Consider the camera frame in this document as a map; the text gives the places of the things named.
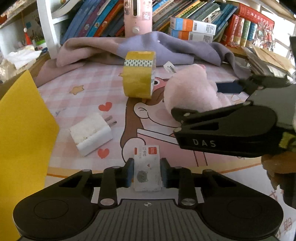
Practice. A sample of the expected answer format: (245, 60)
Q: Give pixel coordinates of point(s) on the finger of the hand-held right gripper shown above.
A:
(208, 118)
(229, 87)

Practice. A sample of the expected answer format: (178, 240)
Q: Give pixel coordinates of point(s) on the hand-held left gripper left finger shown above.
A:
(129, 173)

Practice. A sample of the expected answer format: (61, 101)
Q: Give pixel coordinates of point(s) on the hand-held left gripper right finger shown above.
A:
(165, 173)

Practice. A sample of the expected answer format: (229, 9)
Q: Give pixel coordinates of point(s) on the small white printed box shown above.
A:
(146, 171)

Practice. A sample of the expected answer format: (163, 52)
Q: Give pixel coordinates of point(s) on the pink plush toy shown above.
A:
(189, 90)

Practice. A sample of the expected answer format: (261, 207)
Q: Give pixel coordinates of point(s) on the yellow paper sheet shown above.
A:
(20, 143)

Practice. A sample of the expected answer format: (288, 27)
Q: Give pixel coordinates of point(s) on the person's right hand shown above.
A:
(277, 164)

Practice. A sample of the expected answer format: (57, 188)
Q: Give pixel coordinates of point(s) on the stack of papers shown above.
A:
(254, 63)

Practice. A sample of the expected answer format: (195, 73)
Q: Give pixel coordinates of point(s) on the brown paper envelope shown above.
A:
(272, 58)

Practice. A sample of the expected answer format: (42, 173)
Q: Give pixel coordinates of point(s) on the red thick dictionary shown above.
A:
(239, 32)
(229, 32)

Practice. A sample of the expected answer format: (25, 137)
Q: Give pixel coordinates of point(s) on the white textured charger plug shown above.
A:
(92, 132)

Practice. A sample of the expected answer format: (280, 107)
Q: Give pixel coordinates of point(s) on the green thick book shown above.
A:
(245, 33)

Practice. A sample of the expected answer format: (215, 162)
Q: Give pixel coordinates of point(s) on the teal thick book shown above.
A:
(252, 34)

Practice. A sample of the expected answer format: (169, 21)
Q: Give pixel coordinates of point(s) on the colourful sticker bundle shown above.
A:
(266, 34)

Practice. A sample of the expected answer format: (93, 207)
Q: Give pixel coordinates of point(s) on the orange blue white carton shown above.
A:
(182, 34)
(185, 24)

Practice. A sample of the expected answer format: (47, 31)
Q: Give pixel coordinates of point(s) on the red thick flat book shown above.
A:
(254, 16)

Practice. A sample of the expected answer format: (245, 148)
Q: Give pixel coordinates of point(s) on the yellow packing tape roll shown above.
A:
(137, 81)

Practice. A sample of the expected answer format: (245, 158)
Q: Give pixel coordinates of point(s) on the pink printed tablecloth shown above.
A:
(92, 92)

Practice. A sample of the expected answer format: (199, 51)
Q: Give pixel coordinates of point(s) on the purple pink cloth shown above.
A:
(143, 42)

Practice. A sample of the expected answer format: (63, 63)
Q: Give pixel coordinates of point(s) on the pink cylindrical device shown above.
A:
(138, 18)

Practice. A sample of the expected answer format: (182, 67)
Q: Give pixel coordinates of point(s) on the row of leaning books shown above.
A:
(92, 20)

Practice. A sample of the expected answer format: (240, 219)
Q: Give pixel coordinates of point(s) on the green white cup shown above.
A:
(39, 44)

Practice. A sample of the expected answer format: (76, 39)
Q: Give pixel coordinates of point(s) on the crumpled white tissue bag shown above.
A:
(20, 55)

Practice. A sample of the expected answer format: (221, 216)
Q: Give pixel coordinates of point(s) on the white bookshelf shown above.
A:
(47, 27)

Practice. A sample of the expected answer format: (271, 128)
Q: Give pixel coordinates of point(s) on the low white shelf unit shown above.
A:
(11, 37)

